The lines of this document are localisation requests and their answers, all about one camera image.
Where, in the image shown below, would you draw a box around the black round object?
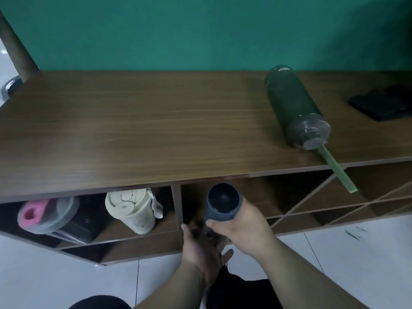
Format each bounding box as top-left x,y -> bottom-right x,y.
1,76 -> 24,101

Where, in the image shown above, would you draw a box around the black folded pouch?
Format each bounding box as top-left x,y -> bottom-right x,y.
348,85 -> 412,122

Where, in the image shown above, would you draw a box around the brown wooden shelf cabinet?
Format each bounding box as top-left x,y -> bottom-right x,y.
0,71 -> 412,267

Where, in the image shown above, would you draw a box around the light green straw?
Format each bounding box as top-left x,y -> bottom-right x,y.
317,145 -> 358,193

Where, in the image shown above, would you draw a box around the brown wooden post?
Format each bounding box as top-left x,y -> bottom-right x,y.
0,10 -> 40,83

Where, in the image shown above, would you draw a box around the person's right forearm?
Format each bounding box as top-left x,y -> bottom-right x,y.
254,235 -> 372,309

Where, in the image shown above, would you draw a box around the dark green bottle grey lid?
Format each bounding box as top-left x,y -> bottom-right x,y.
264,65 -> 332,150

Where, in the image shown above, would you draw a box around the grey bottle pink cap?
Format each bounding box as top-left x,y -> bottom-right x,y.
17,196 -> 101,245

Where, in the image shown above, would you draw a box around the person's right hand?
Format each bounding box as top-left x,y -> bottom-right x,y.
205,196 -> 280,258

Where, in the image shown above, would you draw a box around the person's left forearm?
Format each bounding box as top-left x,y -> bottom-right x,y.
133,259 -> 208,309

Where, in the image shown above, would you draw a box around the dark blue bottle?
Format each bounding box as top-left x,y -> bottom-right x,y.
204,183 -> 242,253

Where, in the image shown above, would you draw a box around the person's black trousers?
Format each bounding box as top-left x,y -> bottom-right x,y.
68,265 -> 285,309

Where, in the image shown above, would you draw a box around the person's left hand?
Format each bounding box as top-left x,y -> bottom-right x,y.
180,223 -> 234,288

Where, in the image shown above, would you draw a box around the cream tumbler with lid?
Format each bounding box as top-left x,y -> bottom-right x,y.
105,188 -> 165,235

